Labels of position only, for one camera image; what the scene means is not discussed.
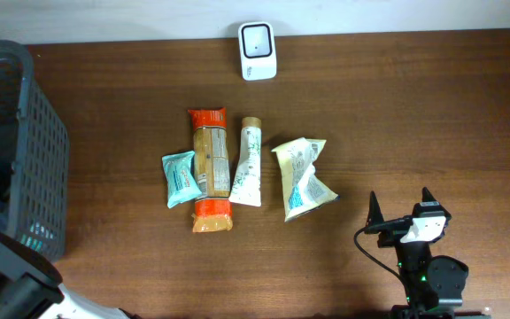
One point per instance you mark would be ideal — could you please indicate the white barcode scanner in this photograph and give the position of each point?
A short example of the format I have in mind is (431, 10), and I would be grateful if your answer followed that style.
(257, 51)

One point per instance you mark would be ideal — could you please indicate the white bamboo print tube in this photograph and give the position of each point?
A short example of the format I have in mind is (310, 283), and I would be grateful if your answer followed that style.
(247, 182)

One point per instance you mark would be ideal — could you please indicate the orange cracker package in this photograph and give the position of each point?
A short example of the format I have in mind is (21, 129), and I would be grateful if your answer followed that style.
(213, 210)

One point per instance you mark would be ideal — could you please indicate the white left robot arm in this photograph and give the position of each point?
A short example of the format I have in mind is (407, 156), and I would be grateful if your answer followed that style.
(31, 287)

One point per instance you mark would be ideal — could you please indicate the yellow white snack bag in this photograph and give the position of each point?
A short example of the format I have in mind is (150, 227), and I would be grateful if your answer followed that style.
(302, 191)

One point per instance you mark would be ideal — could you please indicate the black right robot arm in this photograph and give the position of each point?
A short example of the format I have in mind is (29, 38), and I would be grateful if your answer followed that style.
(433, 284)

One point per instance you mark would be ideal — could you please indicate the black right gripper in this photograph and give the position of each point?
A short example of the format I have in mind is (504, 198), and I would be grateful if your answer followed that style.
(392, 232)

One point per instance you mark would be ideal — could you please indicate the grey plastic basket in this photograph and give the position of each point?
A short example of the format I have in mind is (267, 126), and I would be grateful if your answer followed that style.
(34, 158)

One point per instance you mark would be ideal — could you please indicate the teal tissue packet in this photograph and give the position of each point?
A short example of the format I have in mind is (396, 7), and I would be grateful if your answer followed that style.
(181, 183)

